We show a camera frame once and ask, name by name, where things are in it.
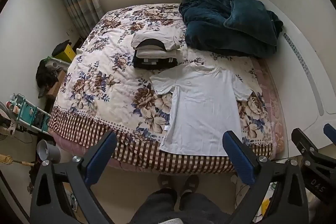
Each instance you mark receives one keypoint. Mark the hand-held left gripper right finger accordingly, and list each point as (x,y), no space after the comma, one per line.
(237,158)

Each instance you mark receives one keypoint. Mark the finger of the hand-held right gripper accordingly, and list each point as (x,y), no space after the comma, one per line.
(302,138)
(330,130)

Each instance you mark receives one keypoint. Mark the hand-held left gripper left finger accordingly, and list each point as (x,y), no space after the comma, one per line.
(101,158)

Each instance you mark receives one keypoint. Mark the white t-shirt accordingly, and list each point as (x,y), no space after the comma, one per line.
(204,108)

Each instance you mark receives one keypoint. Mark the person's right leg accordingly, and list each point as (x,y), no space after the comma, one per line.
(199,205)

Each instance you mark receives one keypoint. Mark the person's leg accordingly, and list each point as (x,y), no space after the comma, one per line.
(160,203)
(199,205)

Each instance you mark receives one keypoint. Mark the white headboard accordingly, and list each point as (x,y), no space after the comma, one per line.
(296,69)

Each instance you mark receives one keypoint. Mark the person's left leg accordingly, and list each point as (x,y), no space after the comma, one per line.
(160,203)

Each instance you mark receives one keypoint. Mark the bed with floral quilt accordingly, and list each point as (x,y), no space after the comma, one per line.
(105,82)

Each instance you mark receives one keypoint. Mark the teal storage rack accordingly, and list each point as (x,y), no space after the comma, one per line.
(29,113)

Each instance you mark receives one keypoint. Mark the broom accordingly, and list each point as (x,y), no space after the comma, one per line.
(15,160)

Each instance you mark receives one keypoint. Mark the cardboard box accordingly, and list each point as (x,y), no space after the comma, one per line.
(56,85)

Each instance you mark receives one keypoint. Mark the black remote control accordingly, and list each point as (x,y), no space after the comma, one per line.
(42,93)

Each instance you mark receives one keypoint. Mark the black bag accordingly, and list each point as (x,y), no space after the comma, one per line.
(46,74)

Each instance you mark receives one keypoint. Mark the yellow box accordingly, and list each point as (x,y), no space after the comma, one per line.
(67,54)

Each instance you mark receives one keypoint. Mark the black cloth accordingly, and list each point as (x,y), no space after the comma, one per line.
(61,47)

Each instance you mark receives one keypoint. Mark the dark teal plush blanket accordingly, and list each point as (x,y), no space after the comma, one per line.
(231,22)

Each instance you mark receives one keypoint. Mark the wall socket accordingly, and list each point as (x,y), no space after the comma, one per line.
(70,31)

